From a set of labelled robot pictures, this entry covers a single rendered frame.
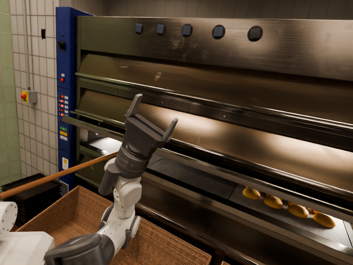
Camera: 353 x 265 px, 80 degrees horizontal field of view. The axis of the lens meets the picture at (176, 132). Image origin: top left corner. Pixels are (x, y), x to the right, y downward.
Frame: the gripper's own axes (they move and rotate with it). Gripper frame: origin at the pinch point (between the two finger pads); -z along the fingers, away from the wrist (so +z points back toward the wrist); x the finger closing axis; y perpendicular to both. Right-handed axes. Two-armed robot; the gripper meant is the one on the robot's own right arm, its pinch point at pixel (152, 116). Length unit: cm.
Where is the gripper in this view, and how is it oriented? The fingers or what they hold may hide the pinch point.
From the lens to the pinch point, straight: 52.5
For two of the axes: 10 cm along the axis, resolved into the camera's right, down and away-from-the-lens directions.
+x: -8.2, -5.5, 1.5
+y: 3.8, -3.3, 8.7
